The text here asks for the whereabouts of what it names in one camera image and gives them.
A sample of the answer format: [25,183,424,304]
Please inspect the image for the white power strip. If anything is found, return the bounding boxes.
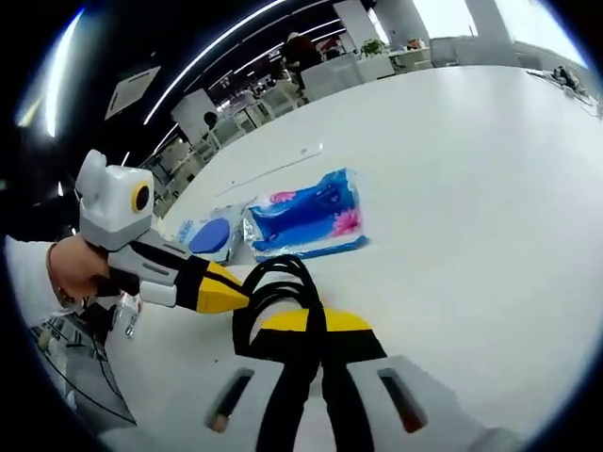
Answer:
[215,142,325,199]

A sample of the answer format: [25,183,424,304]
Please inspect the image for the person's left hand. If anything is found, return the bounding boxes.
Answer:
[46,237,141,306]

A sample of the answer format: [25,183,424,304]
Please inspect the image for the black cable bundle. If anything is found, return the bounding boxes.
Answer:
[232,253,332,364]

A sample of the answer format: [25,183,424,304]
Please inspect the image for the ceiling air vent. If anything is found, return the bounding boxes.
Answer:
[105,65,162,120]

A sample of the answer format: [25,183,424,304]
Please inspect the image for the dark item pile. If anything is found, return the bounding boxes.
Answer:
[549,64,583,91]

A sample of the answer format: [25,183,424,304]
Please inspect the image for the tissue pack with blue oval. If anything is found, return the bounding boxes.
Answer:
[175,202,258,264]

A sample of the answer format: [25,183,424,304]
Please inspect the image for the white table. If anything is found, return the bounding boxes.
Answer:
[93,63,603,452]

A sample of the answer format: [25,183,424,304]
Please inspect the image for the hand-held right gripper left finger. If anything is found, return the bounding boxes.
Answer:
[187,308,326,452]

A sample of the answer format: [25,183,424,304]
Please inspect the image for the ceiling light strip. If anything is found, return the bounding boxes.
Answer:
[143,0,288,126]

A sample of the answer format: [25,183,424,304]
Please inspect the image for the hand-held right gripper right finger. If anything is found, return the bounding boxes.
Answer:
[322,305,491,452]

